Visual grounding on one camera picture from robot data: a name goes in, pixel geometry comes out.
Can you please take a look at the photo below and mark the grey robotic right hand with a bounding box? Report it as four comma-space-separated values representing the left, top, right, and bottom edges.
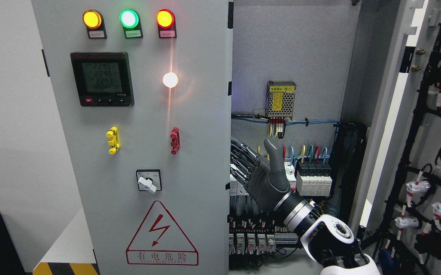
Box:
230, 137, 301, 214

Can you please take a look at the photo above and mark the grey cabinet door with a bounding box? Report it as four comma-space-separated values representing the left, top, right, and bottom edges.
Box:
349, 0, 441, 275
32, 0, 232, 275

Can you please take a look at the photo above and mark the red indicator lamp left door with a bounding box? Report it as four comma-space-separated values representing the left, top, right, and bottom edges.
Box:
156, 9, 177, 39

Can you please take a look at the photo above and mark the green indicator lamp left door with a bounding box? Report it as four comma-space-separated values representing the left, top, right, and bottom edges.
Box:
119, 9, 143, 39

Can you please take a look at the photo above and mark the yellow indicator lamp left door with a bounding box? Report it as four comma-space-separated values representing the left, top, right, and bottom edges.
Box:
82, 10, 107, 39

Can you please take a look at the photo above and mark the black surge protector module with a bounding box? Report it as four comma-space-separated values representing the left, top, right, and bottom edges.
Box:
296, 161, 333, 198

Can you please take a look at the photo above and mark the lower relay and breaker row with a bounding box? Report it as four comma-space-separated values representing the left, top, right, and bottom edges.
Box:
227, 214, 301, 255

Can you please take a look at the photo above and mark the metal mesh power supply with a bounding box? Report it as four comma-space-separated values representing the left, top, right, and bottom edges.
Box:
265, 80, 296, 118

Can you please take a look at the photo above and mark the red electrical hazard warning sticker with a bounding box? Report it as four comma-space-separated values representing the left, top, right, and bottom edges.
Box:
126, 201, 198, 266

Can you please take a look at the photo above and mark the white glowing indicator lamp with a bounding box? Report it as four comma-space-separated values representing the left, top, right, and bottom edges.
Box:
162, 72, 179, 89

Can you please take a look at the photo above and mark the black digital power meter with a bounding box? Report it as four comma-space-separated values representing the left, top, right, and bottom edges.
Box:
70, 52, 134, 107

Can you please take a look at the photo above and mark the white DIN rail breaker row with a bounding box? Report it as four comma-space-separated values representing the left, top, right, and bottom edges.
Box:
228, 161, 297, 196

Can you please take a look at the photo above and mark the black wrapped cable loom right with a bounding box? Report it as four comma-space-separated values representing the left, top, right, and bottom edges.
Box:
331, 122, 385, 245

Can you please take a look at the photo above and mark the red terminal post pair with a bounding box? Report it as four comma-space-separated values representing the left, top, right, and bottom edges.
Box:
170, 127, 181, 155

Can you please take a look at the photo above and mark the white rotary selector switch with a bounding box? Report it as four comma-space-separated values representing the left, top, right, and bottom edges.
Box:
136, 169, 162, 194

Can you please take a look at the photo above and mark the yellow terminal post pair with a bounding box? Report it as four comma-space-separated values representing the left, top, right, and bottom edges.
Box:
106, 126, 121, 155

